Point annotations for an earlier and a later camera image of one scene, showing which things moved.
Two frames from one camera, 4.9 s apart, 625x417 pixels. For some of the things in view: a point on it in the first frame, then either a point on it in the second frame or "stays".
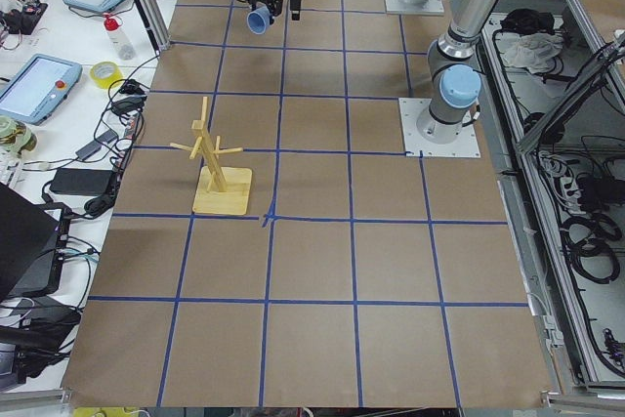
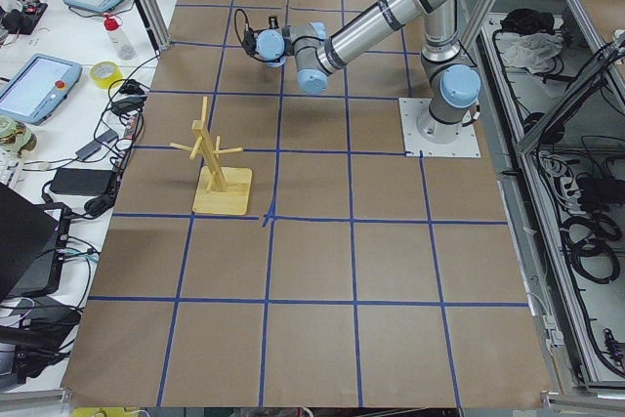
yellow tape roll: [107, 81] stays
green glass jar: [15, 134] stays
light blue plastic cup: [258, 19] -> [276, 62]
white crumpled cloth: [533, 52] stays
